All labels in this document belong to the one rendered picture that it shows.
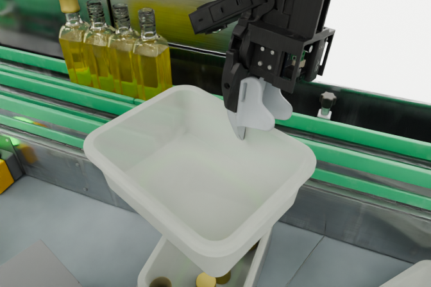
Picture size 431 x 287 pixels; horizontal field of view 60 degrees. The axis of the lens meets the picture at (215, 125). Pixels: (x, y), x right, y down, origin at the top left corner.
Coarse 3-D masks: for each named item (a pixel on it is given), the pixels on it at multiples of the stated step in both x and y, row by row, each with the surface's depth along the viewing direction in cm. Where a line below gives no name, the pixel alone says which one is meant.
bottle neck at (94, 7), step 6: (90, 0) 72; (96, 0) 72; (90, 6) 70; (96, 6) 70; (102, 6) 72; (90, 12) 71; (96, 12) 71; (102, 12) 72; (90, 18) 72; (96, 18) 72; (102, 18) 72; (96, 24) 72; (102, 24) 73
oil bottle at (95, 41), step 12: (84, 36) 74; (96, 36) 73; (108, 36) 74; (96, 48) 74; (96, 60) 76; (108, 60) 75; (96, 72) 78; (108, 72) 77; (96, 84) 80; (108, 84) 79
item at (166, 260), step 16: (160, 240) 65; (160, 256) 64; (176, 256) 70; (256, 256) 62; (144, 272) 60; (160, 272) 65; (176, 272) 68; (192, 272) 68; (240, 272) 68; (256, 272) 60
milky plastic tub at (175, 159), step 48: (192, 96) 50; (96, 144) 43; (144, 144) 49; (192, 144) 52; (240, 144) 48; (288, 144) 42; (144, 192) 36; (192, 192) 45; (240, 192) 45; (288, 192) 36; (192, 240) 32; (240, 240) 32
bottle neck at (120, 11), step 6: (114, 6) 69; (120, 6) 70; (126, 6) 69; (114, 12) 69; (120, 12) 69; (126, 12) 70; (114, 18) 70; (120, 18) 69; (126, 18) 70; (120, 24) 70; (126, 24) 71; (120, 30) 71; (126, 30) 71
